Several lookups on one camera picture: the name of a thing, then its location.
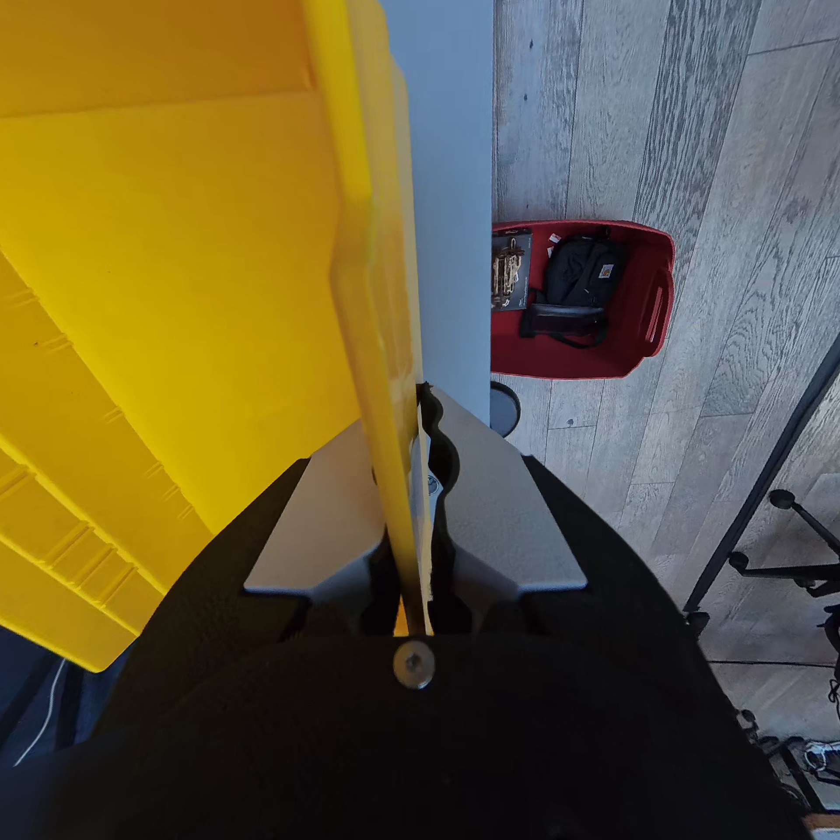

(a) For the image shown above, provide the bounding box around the tangle of floor cables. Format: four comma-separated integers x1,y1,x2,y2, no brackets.
738,709,840,813

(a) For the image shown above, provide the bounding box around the black shoulder bag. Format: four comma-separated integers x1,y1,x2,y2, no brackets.
520,226,624,349

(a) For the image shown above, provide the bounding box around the yellow plastic bin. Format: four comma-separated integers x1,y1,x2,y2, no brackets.
0,0,434,673

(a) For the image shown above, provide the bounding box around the packaged wooden model kit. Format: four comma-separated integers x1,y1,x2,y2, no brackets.
491,228,534,313

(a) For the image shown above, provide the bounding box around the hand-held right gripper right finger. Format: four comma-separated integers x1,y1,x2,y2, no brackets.
417,384,589,636

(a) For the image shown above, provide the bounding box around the round dark table foot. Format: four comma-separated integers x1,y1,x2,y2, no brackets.
491,382,521,437

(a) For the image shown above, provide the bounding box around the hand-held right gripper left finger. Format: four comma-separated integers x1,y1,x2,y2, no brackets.
244,420,403,635

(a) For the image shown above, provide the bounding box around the black chair base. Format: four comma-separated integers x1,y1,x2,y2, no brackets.
728,489,840,598

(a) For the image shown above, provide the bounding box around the black metal pole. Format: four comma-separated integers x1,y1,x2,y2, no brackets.
682,338,840,631

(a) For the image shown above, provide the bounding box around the red plastic bin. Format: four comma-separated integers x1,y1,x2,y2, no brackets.
491,220,676,380

